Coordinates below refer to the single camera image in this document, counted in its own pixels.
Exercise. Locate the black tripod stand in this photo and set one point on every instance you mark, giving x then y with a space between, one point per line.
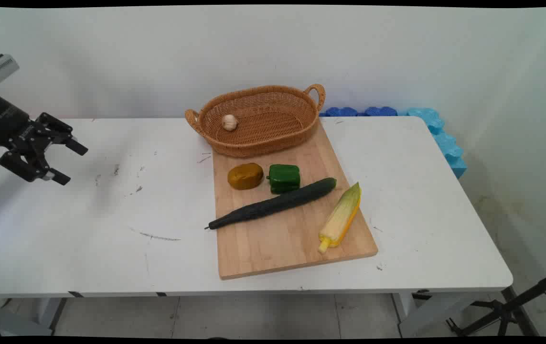
507 310

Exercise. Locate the brown potato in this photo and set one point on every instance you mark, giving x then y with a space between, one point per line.
245 176

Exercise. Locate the dark green cucumber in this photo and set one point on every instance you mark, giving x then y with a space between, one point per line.
272 204

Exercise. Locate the green bell pepper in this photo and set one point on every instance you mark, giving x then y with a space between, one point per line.
284 178

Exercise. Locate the woven wicker basket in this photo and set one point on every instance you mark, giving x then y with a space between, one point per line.
256 122

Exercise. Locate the white garlic bulb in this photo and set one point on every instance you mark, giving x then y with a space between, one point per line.
229 122

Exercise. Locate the white table leg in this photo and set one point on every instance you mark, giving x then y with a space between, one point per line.
48 313
425 313

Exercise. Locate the wooden cutting board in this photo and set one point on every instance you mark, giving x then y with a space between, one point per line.
292 224

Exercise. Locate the light blue foam strip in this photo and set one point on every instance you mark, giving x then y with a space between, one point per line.
447 141

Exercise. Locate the yellow corn cob with husk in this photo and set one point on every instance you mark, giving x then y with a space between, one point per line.
340 219

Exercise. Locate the dark blue foam block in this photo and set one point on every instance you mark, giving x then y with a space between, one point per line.
380 111
341 112

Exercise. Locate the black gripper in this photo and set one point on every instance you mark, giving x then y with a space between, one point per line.
6 122

